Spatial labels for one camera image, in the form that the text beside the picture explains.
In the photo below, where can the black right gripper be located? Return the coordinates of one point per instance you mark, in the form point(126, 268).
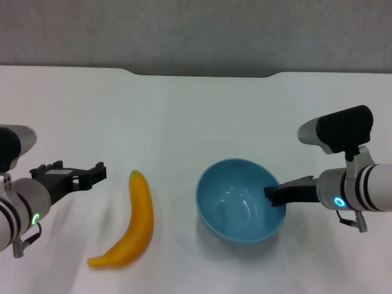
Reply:
point(301, 191)

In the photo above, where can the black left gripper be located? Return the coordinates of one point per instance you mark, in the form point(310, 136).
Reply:
point(62, 182)

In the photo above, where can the blue bowl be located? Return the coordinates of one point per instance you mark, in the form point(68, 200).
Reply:
point(240, 200)

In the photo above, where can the yellow banana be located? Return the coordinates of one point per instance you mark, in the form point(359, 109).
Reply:
point(139, 220)

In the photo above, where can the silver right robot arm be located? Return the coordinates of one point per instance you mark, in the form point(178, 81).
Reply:
point(358, 191)

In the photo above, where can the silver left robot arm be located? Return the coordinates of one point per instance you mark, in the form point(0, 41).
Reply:
point(18, 208)

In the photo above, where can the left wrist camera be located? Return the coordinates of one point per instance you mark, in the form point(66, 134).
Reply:
point(13, 147)

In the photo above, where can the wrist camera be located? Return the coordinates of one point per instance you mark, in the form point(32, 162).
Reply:
point(13, 147)
point(340, 131)

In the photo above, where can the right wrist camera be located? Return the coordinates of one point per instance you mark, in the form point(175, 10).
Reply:
point(340, 131)

